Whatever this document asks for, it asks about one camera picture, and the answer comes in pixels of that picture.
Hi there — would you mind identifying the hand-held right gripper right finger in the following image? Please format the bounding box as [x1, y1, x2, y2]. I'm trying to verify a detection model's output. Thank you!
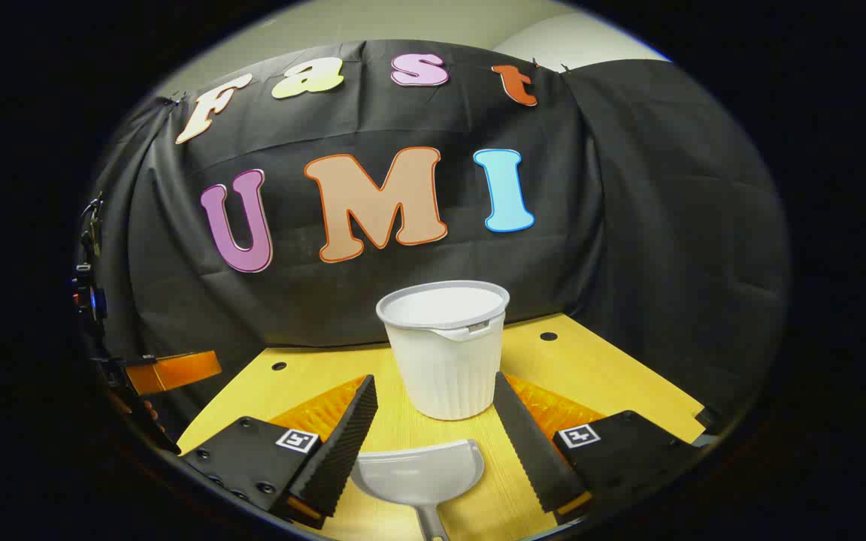
[493, 370, 704, 527]

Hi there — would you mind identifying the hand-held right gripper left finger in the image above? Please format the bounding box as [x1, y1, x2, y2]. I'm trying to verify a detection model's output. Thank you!
[181, 374, 379, 530]

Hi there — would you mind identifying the grey plastic dustpan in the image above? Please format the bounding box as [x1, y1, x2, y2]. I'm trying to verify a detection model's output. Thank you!
[350, 440, 485, 541]

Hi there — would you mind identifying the white ribbed garbage bin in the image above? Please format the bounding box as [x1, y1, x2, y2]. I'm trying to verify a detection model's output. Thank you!
[376, 280, 510, 422]

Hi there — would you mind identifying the yellow wooden desktop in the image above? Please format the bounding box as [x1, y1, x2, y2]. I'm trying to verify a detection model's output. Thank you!
[177, 313, 707, 541]

